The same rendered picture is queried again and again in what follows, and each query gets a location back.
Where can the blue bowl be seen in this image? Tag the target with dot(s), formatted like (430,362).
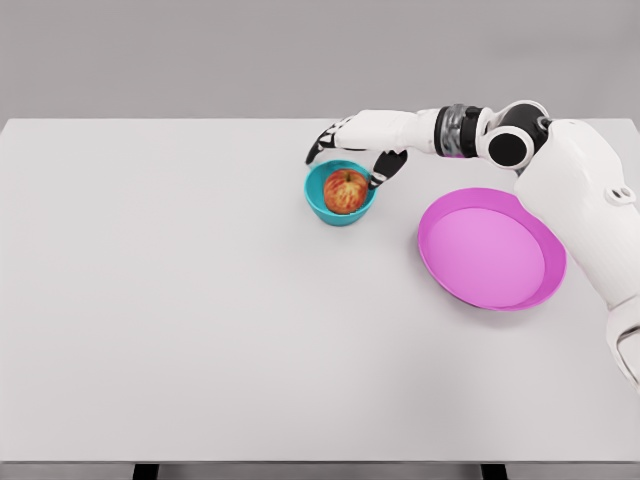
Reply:
(320,202)

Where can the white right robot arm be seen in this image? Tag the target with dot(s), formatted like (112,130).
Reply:
(575,165)

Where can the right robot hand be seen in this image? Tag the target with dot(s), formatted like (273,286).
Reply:
(371,129)

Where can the red yellow apple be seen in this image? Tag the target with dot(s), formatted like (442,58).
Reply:
(344,191)

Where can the pink plate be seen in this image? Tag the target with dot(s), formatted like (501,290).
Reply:
(487,250)

